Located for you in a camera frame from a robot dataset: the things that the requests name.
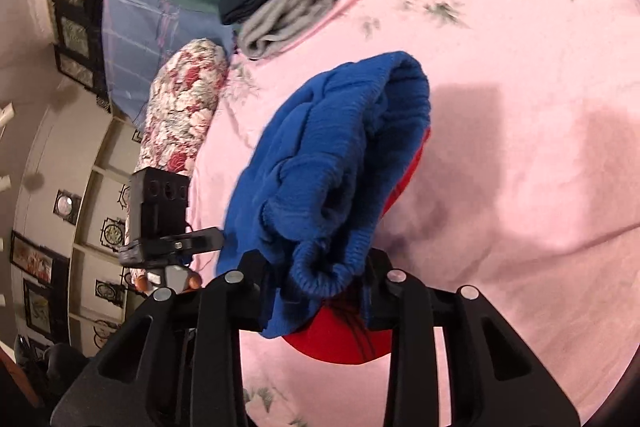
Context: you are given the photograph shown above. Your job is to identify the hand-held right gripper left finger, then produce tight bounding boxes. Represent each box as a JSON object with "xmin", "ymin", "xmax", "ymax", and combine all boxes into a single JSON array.
[{"xmin": 50, "ymin": 249, "xmax": 273, "ymax": 427}]

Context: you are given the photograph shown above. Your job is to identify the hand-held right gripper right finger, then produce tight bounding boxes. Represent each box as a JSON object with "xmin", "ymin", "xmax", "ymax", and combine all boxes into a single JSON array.
[{"xmin": 360, "ymin": 249, "xmax": 581, "ymax": 427}]

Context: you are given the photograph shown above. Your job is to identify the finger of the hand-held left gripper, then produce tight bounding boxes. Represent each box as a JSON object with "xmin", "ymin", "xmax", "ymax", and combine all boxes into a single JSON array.
[{"xmin": 174, "ymin": 227, "xmax": 224, "ymax": 256}]

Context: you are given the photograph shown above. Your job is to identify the blue and red pants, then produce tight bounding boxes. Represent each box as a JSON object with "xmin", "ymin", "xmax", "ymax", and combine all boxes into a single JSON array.
[{"xmin": 215, "ymin": 51, "xmax": 432, "ymax": 365}]

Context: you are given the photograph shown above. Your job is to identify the folded grey pants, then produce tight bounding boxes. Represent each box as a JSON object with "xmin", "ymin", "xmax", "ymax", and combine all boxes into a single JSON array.
[{"xmin": 237, "ymin": 0, "xmax": 347, "ymax": 60}]

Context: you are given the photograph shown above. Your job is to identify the person's left hand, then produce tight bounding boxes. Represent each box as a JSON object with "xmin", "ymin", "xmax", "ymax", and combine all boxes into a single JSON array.
[{"xmin": 132, "ymin": 269, "xmax": 203, "ymax": 294}]

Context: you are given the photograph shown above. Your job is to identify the red floral pillow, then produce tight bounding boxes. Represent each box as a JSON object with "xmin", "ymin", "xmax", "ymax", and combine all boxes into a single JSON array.
[{"xmin": 122, "ymin": 38, "xmax": 232, "ymax": 290}]

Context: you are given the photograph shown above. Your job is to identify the blue plaid pillow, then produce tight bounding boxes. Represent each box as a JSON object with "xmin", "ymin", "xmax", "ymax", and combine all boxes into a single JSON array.
[{"xmin": 99, "ymin": 0, "xmax": 236, "ymax": 128}]

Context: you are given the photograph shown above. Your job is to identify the pink floral bed sheet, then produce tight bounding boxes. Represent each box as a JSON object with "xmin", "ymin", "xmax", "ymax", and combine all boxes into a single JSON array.
[{"xmin": 187, "ymin": 0, "xmax": 640, "ymax": 427}]

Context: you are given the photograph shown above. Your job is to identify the black framed picture panel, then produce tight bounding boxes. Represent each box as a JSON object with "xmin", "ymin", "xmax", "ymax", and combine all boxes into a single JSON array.
[{"xmin": 49, "ymin": 0, "xmax": 115, "ymax": 114}]

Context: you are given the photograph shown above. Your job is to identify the black framed wall picture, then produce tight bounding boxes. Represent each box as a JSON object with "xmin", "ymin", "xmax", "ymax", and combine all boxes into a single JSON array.
[
  {"xmin": 22, "ymin": 279, "xmax": 57, "ymax": 339},
  {"xmin": 10, "ymin": 231, "xmax": 57, "ymax": 287}
]

